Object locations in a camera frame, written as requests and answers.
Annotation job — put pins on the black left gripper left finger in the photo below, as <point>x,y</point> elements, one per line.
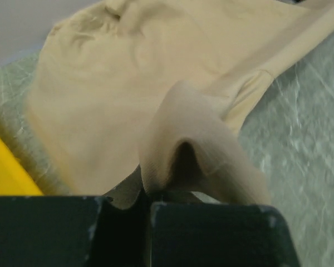
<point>107,230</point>

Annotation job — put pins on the beige t-shirt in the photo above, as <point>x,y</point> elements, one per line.
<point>132,95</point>

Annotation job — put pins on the yellow plastic bin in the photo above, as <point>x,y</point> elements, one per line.
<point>14,180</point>

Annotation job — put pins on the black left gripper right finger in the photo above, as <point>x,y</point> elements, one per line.
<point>203,234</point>

